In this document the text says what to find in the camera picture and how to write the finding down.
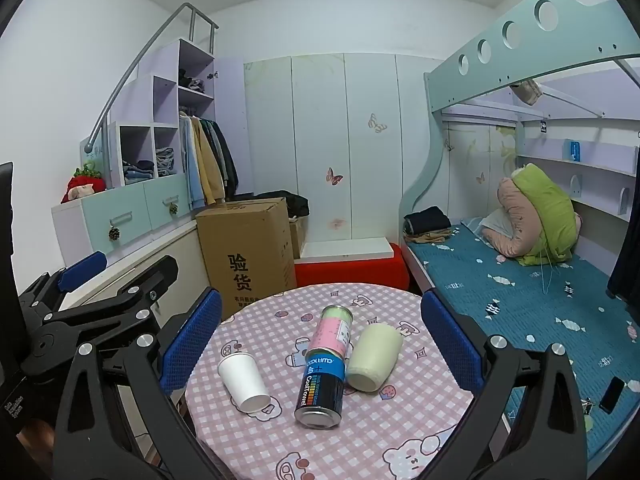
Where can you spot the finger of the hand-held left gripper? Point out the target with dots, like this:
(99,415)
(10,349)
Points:
(145,285)
(82,266)

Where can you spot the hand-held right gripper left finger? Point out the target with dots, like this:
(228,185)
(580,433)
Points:
(192,342)

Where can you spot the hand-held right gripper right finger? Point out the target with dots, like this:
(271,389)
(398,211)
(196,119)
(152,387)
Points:
(450,342)

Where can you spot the cream green cup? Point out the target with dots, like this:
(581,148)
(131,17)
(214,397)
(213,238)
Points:
(375,355)

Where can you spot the white paper cup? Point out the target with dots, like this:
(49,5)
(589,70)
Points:
(242,380)

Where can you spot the red strawberry plush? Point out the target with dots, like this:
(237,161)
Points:
(87,185)

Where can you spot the blue printed bedsheet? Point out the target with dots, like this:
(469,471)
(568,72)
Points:
(525,300)

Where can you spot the large cardboard box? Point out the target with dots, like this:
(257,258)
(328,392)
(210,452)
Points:
(245,250)

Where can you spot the tan folded clothes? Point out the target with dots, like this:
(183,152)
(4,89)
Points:
(430,237)

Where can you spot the folded blue jeans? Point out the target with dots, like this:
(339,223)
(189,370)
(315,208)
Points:
(137,172)

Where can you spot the pink checked tablecloth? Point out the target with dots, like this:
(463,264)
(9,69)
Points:
(390,435)

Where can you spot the pink green can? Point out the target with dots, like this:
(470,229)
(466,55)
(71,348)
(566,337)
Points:
(330,332)

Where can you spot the red storage bench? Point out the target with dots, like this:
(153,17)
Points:
(350,272)

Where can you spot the folded grey clothes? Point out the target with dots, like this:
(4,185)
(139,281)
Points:
(165,162)

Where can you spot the black folded clothes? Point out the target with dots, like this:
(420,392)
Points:
(427,219)

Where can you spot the white pillow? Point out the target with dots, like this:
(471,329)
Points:
(495,225)

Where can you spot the light blue hanging shirt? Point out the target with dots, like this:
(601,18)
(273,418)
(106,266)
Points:
(187,160)

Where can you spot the black blue can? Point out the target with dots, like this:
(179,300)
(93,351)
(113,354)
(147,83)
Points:
(320,390)

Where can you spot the yellow hanging jacket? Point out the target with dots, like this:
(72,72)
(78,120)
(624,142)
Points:
(210,165)

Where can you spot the white board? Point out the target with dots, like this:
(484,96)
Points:
(345,250)

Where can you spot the small cardboard box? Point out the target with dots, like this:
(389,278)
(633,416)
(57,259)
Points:
(296,237)

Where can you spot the pink quilt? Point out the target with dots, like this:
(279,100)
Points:
(510,205)

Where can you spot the dark hanging jackets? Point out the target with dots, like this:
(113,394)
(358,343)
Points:
(227,157)

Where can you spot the green pillow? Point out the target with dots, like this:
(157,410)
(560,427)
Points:
(547,210)

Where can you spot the black clothes pile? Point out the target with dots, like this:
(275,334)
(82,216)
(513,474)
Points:
(290,202)

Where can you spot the black phone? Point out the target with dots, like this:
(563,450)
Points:
(612,395)

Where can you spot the purple stair cabinet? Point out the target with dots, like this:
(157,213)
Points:
(160,100)

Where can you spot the dark hanging cloth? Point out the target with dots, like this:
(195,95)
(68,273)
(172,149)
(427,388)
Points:
(627,240)

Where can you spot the dark folded clothes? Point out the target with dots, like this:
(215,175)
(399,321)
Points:
(192,82)

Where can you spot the grey metal handrail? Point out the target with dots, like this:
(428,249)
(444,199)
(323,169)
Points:
(135,62)

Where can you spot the blue box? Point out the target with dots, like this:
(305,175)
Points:
(572,150)

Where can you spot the white butterfly wardrobe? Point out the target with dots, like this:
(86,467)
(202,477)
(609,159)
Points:
(320,135)

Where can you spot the beige hanging bag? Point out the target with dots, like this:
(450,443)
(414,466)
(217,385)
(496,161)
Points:
(526,92)

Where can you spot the light green bunk bed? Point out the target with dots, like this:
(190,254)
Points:
(500,70)

